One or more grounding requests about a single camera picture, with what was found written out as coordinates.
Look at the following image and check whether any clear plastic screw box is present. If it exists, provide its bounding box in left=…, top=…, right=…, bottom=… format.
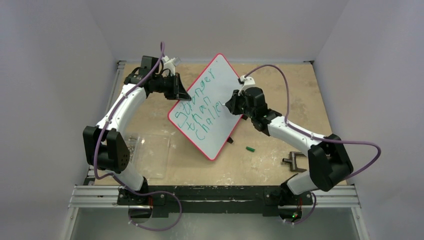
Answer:
left=124, top=133, right=170, bottom=179

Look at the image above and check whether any green marker cap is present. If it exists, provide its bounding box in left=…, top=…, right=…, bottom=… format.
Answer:
left=245, top=146, right=256, bottom=153

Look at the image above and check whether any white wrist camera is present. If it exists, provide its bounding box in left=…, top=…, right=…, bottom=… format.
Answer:
left=161, top=55, right=181, bottom=76
left=237, top=75, right=256, bottom=96

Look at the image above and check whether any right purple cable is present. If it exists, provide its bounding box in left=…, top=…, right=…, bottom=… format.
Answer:
left=243, top=64, right=382, bottom=226

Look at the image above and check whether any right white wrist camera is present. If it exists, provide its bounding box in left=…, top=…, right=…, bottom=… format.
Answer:
left=237, top=75, right=256, bottom=96

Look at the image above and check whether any aluminium frame rail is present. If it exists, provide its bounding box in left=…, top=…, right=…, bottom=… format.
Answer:
left=68, top=185, right=361, bottom=208

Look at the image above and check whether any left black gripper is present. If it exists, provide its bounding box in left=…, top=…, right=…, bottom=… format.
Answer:
left=153, top=72, right=191, bottom=101

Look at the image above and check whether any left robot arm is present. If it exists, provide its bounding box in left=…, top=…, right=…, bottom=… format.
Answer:
left=82, top=55, right=192, bottom=205

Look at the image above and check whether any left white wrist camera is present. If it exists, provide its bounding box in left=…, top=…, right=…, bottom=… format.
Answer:
left=161, top=55, right=181, bottom=76

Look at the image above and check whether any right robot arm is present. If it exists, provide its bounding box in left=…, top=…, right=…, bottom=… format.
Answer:
left=224, top=87, right=354, bottom=204

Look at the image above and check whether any grey metal crank handle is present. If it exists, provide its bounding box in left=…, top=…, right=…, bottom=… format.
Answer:
left=282, top=151, right=307, bottom=173

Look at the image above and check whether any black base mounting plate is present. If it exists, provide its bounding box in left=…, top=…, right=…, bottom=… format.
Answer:
left=117, top=185, right=314, bottom=218

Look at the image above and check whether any red-framed whiteboard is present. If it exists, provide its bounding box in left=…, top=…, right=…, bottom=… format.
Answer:
left=167, top=53, right=241, bottom=161

